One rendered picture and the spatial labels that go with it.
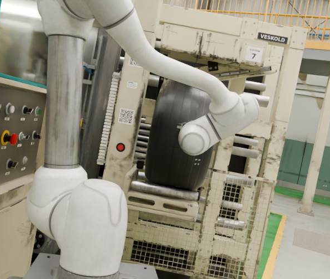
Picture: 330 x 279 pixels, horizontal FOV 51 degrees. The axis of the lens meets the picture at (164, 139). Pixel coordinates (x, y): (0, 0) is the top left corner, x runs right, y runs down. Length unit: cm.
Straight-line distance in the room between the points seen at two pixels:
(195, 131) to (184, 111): 47
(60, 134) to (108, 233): 32
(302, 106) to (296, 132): 78
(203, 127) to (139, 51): 33
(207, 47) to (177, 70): 103
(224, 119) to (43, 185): 58
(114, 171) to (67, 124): 81
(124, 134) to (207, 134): 73
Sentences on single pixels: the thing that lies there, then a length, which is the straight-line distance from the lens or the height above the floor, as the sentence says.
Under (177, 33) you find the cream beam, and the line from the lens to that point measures 207.
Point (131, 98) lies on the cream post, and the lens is 176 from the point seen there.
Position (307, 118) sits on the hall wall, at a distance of 1093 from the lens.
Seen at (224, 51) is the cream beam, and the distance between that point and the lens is 206.
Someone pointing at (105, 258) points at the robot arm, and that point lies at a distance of 90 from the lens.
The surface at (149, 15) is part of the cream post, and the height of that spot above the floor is 173.
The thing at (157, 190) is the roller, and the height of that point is 89.
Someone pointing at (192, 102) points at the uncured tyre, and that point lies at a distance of 159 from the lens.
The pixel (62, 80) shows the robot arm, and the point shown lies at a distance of 102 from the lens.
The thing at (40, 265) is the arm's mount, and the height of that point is 76.
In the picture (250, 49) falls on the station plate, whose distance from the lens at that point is 209.
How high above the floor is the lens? 123
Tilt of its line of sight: 3 degrees down
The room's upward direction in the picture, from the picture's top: 11 degrees clockwise
